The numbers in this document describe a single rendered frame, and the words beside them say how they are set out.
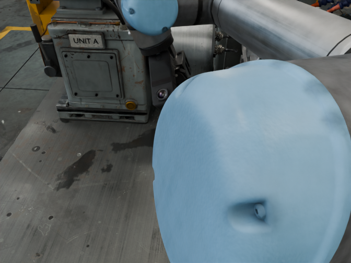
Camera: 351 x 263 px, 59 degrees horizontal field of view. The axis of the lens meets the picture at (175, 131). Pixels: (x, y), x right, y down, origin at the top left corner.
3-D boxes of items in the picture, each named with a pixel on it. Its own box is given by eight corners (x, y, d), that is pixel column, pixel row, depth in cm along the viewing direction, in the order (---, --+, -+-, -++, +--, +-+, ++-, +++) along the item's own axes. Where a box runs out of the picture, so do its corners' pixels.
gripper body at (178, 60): (193, 71, 72) (174, 23, 65) (192, 93, 65) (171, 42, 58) (163, 81, 74) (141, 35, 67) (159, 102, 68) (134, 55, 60)
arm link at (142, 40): (162, 21, 55) (121, 36, 58) (171, 44, 58) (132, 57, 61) (165, 6, 61) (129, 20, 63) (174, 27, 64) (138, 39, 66)
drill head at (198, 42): (129, 59, 128) (122, -4, 111) (218, 62, 126) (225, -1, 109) (116, 94, 110) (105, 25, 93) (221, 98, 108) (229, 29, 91)
